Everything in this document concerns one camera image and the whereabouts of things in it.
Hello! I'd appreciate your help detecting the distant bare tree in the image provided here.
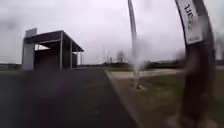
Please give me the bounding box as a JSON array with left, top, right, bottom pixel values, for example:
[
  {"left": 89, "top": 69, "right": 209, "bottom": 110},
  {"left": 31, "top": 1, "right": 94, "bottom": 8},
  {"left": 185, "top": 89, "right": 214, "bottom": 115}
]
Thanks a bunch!
[{"left": 116, "top": 50, "right": 126, "bottom": 64}]

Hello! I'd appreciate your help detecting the pale kerb strip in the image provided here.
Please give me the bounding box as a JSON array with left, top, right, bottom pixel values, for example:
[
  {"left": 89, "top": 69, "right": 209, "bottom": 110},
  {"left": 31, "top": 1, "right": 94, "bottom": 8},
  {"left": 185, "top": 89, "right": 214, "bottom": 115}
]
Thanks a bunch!
[{"left": 103, "top": 68, "right": 168, "bottom": 128}]

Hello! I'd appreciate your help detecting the pale gravel path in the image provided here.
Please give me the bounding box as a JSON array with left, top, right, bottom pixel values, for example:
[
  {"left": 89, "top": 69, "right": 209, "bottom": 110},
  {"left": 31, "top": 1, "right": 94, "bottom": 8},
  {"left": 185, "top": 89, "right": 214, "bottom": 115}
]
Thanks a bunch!
[{"left": 109, "top": 68, "right": 224, "bottom": 80}]

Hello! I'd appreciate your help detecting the distant dark hedge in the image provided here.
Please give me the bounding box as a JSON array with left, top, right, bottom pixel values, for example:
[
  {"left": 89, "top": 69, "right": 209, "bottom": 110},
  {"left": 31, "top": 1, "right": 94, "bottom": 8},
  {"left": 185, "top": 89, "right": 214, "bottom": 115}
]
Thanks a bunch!
[{"left": 143, "top": 59, "right": 186, "bottom": 70}]

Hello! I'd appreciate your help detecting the grass verge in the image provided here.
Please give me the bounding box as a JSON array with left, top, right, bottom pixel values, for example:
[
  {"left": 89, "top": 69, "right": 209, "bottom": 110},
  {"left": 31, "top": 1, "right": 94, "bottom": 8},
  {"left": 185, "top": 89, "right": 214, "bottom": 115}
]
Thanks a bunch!
[{"left": 106, "top": 63, "right": 224, "bottom": 128}]

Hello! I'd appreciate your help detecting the dark asphalt road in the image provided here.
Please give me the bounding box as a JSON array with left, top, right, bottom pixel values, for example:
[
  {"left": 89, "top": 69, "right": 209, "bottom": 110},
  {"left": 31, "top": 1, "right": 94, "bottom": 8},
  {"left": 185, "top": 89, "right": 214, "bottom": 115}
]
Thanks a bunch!
[{"left": 0, "top": 67, "right": 139, "bottom": 128}]

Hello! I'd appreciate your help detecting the open concrete shelter building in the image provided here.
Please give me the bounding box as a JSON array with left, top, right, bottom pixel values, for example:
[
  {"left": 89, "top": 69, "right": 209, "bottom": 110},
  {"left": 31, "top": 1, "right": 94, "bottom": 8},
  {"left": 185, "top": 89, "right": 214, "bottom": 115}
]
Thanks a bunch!
[{"left": 21, "top": 27, "right": 85, "bottom": 71}]

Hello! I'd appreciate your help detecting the dark pillar with sign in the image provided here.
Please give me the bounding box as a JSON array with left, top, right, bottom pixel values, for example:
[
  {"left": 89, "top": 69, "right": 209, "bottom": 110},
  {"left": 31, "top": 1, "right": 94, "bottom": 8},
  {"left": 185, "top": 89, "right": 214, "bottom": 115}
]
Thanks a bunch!
[{"left": 174, "top": 0, "right": 218, "bottom": 128}]

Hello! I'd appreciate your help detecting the tall street lamp post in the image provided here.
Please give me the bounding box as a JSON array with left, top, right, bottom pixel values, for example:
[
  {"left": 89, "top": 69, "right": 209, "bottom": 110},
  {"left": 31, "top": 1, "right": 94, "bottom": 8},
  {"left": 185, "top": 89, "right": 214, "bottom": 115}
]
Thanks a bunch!
[{"left": 127, "top": 0, "right": 143, "bottom": 90}]

